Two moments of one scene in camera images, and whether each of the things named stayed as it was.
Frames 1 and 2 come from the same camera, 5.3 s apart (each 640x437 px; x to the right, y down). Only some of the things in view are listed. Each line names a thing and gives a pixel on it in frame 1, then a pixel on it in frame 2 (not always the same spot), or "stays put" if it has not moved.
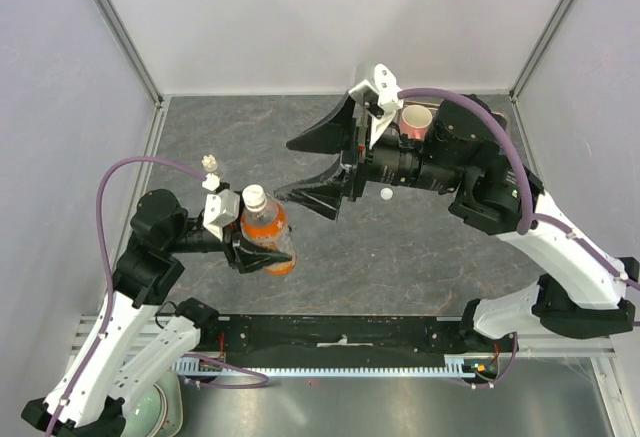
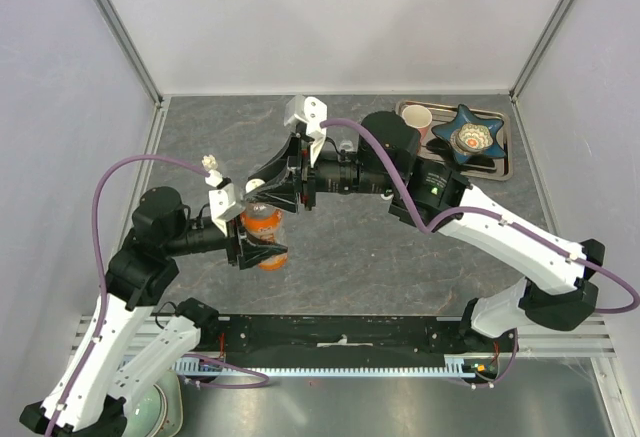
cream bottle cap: (209, 163) stays put
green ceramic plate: (170, 385) stays put
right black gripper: (332, 136) to (292, 160)
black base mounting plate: (332, 335) stays put
